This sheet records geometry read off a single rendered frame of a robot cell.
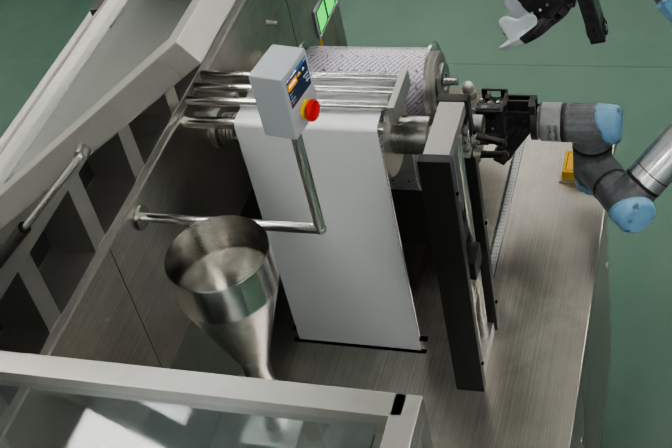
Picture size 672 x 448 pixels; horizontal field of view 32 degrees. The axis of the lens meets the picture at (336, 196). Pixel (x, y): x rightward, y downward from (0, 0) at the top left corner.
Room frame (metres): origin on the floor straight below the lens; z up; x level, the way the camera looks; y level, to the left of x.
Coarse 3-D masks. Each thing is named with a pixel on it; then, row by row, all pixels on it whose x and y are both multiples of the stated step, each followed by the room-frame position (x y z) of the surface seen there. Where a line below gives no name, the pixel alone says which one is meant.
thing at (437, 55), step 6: (432, 54) 1.71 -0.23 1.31; (438, 54) 1.72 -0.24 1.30; (432, 60) 1.70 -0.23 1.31; (438, 60) 1.71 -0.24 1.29; (444, 60) 1.75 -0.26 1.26; (432, 66) 1.68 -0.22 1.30; (432, 72) 1.67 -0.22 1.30; (432, 78) 1.67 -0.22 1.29; (432, 84) 1.66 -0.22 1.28; (432, 90) 1.66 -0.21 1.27; (432, 96) 1.65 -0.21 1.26; (432, 102) 1.65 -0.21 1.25; (432, 108) 1.66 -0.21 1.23
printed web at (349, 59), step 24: (312, 48) 1.82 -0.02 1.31; (336, 48) 1.80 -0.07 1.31; (360, 48) 1.78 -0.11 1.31; (384, 48) 1.76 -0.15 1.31; (408, 48) 1.75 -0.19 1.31; (360, 72) 1.72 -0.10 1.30; (384, 72) 1.71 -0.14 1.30; (408, 96) 1.67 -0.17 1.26; (384, 120) 1.45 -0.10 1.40; (384, 168) 1.41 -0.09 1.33; (408, 168) 1.55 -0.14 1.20
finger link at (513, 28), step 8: (504, 16) 1.61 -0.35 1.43; (528, 16) 1.59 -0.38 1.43; (504, 24) 1.60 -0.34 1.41; (512, 24) 1.60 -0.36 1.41; (520, 24) 1.59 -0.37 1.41; (528, 24) 1.59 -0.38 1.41; (536, 24) 1.58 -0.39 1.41; (504, 32) 1.60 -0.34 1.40; (512, 32) 1.60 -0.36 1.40; (520, 32) 1.59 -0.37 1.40; (512, 40) 1.60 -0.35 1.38; (520, 40) 1.58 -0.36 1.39; (504, 48) 1.61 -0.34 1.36
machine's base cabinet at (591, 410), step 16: (608, 272) 1.88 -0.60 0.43; (608, 288) 1.85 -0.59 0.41; (608, 304) 1.84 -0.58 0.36; (592, 320) 1.59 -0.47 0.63; (608, 320) 1.83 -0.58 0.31; (592, 336) 1.58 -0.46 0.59; (608, 336) 1.82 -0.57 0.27; (592, 352) 1.57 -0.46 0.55; (608, 352) 1.81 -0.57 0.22; (592, 368) 1.56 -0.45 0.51; (608, 368) 1.80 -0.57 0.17; (592, 384) 1.55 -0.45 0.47; (592, 400) 1.53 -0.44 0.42; (592, 416) 1.52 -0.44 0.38; (576, 432) 1.33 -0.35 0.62; (592, 432) 1.51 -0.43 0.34
